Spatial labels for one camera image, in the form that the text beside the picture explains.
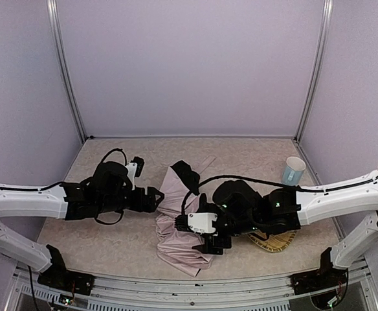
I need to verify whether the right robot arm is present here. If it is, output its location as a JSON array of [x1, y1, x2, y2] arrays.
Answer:
[[197, 170, 378, 294]]

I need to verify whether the woven bamboo tray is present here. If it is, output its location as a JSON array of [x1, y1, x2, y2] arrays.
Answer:
[[247, 231, 297, 253]]

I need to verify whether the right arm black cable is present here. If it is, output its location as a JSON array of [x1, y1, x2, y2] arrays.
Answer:
[[181, 154, 378, 224]]

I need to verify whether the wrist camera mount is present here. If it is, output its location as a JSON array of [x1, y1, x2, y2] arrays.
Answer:
[[174, 213, 217, 235], [126, 156, 144, 189]]

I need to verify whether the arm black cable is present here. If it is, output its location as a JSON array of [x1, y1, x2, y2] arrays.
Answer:
[[181, 154, 378, 224], [100, 148, 128, 169]]

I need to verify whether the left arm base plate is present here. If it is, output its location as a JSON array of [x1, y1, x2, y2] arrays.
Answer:
[[38, 270, 95, 296]]

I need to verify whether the pink and black folding umbrella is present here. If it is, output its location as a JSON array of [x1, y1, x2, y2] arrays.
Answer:
[[155, 155, 216, 277]]

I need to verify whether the left aluminium corner post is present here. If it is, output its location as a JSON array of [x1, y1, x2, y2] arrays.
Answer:
[[47, 0, 87, 144]]

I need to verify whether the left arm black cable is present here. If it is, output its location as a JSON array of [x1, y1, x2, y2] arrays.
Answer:
[[100, 148, 128, 169]]

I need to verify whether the white and blue cup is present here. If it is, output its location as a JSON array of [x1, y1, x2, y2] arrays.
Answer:
[[282, 156, 306, 186]]

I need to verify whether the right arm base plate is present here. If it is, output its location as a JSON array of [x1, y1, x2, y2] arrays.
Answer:
[[290, 270, 347, 295]]

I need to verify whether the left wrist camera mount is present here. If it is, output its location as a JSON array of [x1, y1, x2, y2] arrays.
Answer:
[[126, 156, 144, 189]]

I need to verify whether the right aluminium corner post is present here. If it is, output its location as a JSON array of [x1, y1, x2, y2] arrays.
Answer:
[[295, 0, 333, 144]]

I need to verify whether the aluminium front rail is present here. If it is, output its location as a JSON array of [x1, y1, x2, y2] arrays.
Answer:
[[6, 255, 378, 311]]

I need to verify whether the aluminium corner post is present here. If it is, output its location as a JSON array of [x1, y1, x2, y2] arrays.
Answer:
[[47, 0, 87, 144], [295, 0, 333, 144]]

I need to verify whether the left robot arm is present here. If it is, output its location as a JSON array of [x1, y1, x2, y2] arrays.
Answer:
[[0, 157, 164, 290]]

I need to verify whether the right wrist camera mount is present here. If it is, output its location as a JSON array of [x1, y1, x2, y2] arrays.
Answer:
[[174, 213, 217, 235]]

